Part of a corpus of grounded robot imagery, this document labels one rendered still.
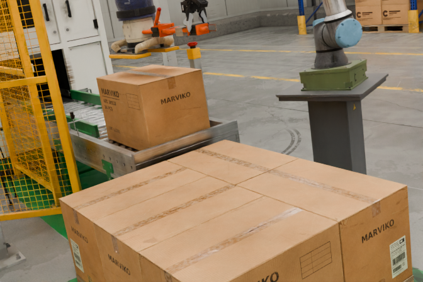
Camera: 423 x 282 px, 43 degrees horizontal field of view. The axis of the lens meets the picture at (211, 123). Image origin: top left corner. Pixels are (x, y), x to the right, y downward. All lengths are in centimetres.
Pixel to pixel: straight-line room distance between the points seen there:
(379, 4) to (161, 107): 820
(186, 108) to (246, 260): 143
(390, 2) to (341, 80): 771
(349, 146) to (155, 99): 112
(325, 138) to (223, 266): 156
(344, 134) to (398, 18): 757
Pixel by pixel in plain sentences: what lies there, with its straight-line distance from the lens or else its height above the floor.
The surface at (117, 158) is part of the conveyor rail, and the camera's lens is 308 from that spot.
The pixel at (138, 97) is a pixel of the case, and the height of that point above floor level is 88.
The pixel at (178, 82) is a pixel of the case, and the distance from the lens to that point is 301.
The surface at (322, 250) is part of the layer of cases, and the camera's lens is 197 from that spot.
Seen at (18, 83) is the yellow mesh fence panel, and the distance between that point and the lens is 354.
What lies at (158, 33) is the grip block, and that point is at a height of 119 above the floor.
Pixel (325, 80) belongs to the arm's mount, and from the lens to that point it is 303.
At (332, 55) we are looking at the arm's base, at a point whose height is 92.
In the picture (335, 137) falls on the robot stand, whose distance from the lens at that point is 316.
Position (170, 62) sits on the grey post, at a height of 60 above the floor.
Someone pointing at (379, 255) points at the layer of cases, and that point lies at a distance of 223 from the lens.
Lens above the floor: 143
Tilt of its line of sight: 15 degrees down
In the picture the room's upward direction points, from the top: 9 degrees counter-clockwise
